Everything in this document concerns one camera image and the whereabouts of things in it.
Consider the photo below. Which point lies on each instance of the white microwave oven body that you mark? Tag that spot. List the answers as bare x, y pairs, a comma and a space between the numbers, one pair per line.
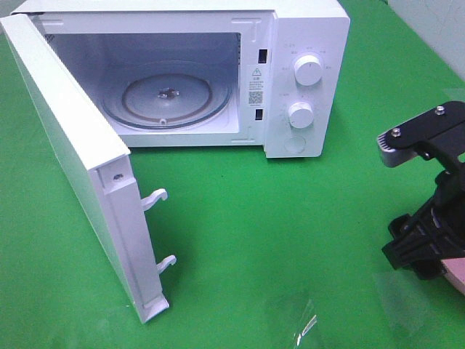
261, 39

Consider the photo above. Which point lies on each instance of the white microwave knob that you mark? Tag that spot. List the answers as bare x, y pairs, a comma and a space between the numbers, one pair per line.
308, 70
300, 115

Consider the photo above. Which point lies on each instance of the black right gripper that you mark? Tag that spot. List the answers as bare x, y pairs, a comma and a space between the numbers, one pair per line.
433, 233

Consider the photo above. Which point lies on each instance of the white microwave door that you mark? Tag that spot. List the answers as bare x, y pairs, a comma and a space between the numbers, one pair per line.
96, 163

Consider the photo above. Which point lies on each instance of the pink round plate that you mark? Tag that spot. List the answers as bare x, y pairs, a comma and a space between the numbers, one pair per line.
455, 272

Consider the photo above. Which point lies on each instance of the round microwave door button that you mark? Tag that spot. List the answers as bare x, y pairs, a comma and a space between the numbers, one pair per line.
295, 144

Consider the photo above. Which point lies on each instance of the clear tape piece on table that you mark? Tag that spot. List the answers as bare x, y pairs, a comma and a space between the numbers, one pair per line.
292, 321

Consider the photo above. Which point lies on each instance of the glass microwave turntable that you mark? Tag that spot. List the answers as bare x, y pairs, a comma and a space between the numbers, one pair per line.
167, 94

